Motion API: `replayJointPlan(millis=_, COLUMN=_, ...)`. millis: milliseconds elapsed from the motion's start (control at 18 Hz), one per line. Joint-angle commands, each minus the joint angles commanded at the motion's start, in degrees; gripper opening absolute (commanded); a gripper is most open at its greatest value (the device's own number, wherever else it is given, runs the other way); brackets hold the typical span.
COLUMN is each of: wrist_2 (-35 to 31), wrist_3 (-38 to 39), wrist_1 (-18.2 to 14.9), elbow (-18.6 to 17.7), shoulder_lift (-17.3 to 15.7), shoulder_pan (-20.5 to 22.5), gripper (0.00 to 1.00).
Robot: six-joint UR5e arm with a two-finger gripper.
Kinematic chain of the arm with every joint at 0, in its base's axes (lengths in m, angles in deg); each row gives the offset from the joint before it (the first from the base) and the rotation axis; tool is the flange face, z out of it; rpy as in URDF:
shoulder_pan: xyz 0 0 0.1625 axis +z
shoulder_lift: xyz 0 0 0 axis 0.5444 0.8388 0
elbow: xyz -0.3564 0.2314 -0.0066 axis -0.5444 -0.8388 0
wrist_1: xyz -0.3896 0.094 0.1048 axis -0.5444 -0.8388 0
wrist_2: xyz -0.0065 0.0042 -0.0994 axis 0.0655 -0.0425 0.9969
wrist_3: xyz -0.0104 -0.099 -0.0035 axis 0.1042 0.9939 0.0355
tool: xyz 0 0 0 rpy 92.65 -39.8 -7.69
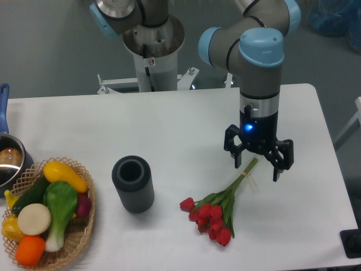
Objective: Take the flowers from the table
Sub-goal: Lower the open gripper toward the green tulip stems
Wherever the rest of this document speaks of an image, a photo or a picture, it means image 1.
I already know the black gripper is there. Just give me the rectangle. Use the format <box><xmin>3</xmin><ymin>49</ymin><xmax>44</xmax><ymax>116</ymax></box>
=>
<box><xmin>223</xmin><ymin>111</ymin><xmax>294</xmax><ymax>182</ymax></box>

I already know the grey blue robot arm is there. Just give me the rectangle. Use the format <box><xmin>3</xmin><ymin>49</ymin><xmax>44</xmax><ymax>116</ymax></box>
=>
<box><xmin>90</xmin><ymin>1</ymin><xmax>301</xmax><ymax>180</ymax></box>

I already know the red tulip bouquet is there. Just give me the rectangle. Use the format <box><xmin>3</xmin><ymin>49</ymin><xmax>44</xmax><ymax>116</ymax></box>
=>
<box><xmin>179</xmin><ymin>158</ymin><xmax>258</xmax><ymax>247</ymax></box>

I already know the dark grey ribbed vase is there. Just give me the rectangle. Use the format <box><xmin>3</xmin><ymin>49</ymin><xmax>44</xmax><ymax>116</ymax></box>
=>
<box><xmin>111</xmin><ymin>155</ymin><xmax>155</xmax><ymax>213</ymax></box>

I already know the black clamp device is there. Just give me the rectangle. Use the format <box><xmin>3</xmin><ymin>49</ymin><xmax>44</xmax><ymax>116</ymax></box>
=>
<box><xmin>340</xmin><ymin>229</ymin><xmax>360</xmax><ymax>259</ymax></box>

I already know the blue plastic bag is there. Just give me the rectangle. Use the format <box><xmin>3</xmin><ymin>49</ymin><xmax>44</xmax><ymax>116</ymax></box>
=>
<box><xmin>307</xmin><ymin>1</ymin><xmax>360</xmax><ymax>54</ymax></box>

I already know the woven wicker basket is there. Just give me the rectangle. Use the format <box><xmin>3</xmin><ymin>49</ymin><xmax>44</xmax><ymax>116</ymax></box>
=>
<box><xmin>2</xmin><ymin>157</ymin><xmax>95</xmax><ymax>270</ymax></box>

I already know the green bok choy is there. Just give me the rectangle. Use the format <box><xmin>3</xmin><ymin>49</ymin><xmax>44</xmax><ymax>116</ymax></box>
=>
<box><xmin>43</xmin><ymin>181</ymin><xmax>77</xmax><ymax>252</ymax></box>

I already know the yellow squash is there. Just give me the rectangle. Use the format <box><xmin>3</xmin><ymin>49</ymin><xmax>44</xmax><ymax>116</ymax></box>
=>
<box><xmin>43</xmin><ymin>161</ymin><xmax>88</xmax><ymax>193</ymax></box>

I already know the green cucumber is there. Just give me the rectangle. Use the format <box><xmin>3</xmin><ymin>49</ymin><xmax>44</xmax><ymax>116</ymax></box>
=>
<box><xmin>12</xmin><ymin>175</ymin><xmax>50</xmax><ymax>216</ymax></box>

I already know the round beige bun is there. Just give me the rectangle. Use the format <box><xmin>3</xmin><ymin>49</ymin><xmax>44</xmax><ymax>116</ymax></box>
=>
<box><xmin>17</xmin><ymin>203</ymin><xmax>51</xmax><ymax>235</ymax></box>

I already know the orange fruit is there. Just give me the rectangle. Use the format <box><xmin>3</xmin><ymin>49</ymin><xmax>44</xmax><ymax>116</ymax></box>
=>
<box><xmin>15</xmin><ymin>235</ymin><xmax>45</xmax><ymax>267</ymax></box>

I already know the yellow banana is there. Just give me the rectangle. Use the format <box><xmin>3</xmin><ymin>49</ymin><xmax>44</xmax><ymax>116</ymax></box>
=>
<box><xmin>4</xmin><ymin>190</ymin><xmax>19</xmax><ymax>209</ymax></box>

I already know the yellow bell pepper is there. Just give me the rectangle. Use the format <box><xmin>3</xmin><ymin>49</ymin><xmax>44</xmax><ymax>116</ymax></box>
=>
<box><xmin>1</xmin><ymin>215</ymin><xmax>25</xmax><ymax>242</ymax></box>

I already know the white frame part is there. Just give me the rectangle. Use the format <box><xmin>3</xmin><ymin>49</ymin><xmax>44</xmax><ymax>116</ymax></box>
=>
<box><xmin>333</xmin><ymin>97</ymin><xmax>360</xmax><ymax>151</ymax></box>

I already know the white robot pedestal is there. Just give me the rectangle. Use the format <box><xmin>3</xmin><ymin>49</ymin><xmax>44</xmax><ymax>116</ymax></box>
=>
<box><xmin>98</xmin><ymin>15</ymin><xmax>199</xmax><ymax>94</ymax></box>

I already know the blue handled saucepan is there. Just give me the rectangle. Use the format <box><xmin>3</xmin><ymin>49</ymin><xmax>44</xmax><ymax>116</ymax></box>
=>
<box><xmin>1</xmin><ymin>83</ymin><xmax>33</xmax><ymax>198</ymax></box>

